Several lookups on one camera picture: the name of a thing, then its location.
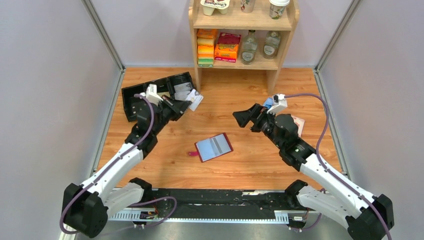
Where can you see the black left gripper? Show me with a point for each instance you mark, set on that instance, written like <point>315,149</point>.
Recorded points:
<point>181,105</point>

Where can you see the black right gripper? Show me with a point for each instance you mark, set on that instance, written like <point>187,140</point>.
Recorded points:
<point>243,118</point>

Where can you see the white VIP card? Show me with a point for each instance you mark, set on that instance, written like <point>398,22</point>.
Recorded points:
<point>183,87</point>

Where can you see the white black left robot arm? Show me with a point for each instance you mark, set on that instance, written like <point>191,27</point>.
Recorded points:
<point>112,172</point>

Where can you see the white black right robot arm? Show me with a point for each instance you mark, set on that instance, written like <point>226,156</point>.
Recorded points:
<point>331,175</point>

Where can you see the silver card in tray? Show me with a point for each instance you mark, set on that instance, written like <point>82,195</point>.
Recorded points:
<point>184,96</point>

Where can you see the black three-compartment tray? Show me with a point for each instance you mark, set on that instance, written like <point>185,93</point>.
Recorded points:
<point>165,86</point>

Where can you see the white red small packet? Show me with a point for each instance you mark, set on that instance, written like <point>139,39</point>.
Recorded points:
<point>300,124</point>

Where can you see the stack of coloured sponges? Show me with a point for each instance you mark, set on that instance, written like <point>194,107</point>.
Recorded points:
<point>206,46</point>

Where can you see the left clear glass bottle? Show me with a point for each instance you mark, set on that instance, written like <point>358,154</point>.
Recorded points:
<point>249,47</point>

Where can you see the clear glass bottle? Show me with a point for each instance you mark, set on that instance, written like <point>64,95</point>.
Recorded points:
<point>249,47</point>
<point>271,44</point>

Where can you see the right clear glass bottle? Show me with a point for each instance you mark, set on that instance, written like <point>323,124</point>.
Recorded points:
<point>271,44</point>

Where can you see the orange red snack box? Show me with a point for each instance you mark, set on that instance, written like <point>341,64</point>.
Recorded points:
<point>227,46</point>

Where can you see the wooden shelf unit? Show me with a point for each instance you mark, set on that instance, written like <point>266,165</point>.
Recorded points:
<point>237,22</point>

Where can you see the white yogurt cup pack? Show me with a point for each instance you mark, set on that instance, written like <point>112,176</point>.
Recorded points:
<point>209,6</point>

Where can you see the patterned paper cup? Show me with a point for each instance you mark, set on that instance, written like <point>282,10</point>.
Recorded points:
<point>247,6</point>

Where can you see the white lidded cup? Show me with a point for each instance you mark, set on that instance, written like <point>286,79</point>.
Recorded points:
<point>277,8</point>

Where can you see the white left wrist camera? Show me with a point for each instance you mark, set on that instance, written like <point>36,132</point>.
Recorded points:
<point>152,95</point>

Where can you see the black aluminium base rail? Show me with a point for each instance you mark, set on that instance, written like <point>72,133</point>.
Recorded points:
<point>215,205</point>

